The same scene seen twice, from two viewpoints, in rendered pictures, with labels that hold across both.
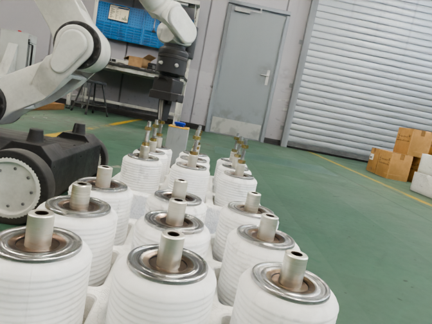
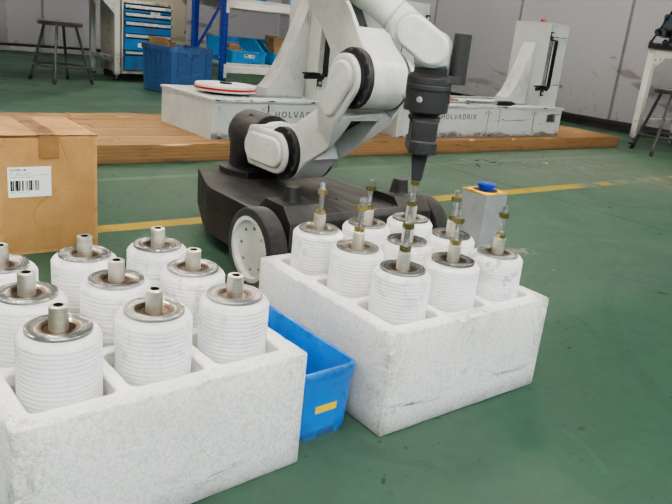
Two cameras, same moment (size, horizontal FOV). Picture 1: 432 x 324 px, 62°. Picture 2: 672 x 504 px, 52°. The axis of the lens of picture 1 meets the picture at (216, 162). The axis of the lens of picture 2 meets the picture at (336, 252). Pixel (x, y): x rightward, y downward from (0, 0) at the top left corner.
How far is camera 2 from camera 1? 0.89 m
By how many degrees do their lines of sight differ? 53
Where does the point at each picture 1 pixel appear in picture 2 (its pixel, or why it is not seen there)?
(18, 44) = (536, 42)
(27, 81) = (315, 126)
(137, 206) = (285, 285)
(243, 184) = (384, 280)
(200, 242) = (103, 297)
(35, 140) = (286, 199)
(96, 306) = not seen: hidden behind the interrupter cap
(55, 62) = (325, 102)
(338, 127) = not seen: outside the picture
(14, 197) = (254, 260)
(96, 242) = (70, 281)
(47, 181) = (271, 247)
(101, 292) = not seen: hidden behind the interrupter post
